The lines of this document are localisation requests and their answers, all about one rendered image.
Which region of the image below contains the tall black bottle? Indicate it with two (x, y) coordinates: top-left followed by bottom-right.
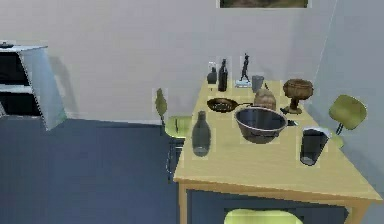
(217, 58), (229, 93)

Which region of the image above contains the grey glass bottle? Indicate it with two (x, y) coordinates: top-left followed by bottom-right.
(191, 110), (212, 158)

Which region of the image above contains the small dark soap bottle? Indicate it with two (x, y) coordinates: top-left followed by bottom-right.
(206, 62), (218, 85)

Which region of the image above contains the dark figure statuette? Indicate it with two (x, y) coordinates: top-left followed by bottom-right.
(235, 52), (253, 89)

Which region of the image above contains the grey metal bowl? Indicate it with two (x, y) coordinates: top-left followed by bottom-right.
(233, 106), (289, 145)

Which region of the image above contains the light wooden table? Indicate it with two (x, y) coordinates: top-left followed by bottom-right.
(173, 79), (384, 224)

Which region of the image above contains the small grey cup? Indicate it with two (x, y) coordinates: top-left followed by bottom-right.
(251, 75), (265, 93)

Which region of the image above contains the yellow-green chair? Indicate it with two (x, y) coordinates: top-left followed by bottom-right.
(328, 94), (368, 149)
(154, 87), (193, 184)
(223, 208), (304, 224)

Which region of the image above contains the brown wooden goblet bowl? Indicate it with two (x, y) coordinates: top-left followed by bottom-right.
(282, 78), (314, 115)

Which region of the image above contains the framed wall picture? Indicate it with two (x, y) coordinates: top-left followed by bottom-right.
(216, 0), (312, 9)

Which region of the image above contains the black cup with white rim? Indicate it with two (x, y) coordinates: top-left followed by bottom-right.
(299, 126), (333, 167)

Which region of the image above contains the white shelf unit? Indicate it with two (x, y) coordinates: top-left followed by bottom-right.
(0, 40), (69, 132)

